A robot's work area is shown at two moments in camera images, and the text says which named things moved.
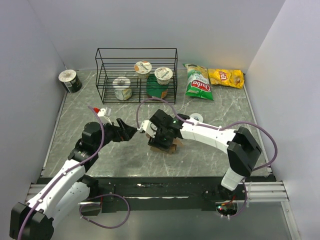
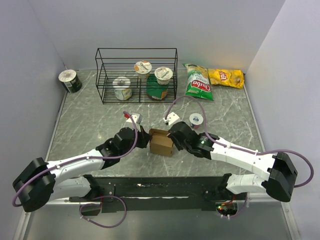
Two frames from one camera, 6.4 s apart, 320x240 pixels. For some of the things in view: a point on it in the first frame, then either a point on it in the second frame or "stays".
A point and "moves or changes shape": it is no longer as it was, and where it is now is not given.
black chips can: x=70 y=80 stays
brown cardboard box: x=176 y=142 moves or changes shape
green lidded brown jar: x=154 y=89 stays
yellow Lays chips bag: x=233 y=78 stays
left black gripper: x=128 y=130 -> x=144 y=137
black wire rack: x=135 y=76 stays
